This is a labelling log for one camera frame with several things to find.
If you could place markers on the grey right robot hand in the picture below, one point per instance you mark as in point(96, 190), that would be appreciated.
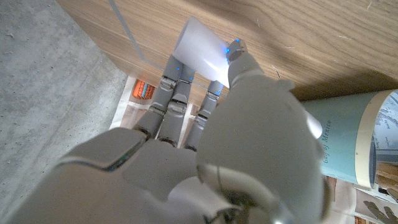
point(248, 140)

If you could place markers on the rolled colourful map poster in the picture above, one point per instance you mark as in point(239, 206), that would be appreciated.
point(345, 140)

